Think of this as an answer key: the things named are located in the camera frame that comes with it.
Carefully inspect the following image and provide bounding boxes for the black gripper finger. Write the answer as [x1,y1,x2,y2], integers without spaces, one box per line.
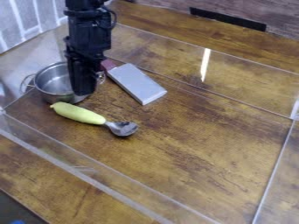
[91,60,106,90]
[66,52,98,96]

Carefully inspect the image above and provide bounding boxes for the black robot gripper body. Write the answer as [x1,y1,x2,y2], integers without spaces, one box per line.
[64,0,118,61]

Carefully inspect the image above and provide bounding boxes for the grey toy cleaver knife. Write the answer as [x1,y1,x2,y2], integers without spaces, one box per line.
[100,59,167,105]

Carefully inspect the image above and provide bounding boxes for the small steel pot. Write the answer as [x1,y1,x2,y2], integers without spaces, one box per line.
[19,60,94,105]

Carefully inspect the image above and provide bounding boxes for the clear acrylic enclosure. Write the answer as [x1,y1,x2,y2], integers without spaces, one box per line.
[0,25,299,224]

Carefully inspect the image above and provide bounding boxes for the black wall bar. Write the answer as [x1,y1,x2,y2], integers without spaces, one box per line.
[190,7,267,32]

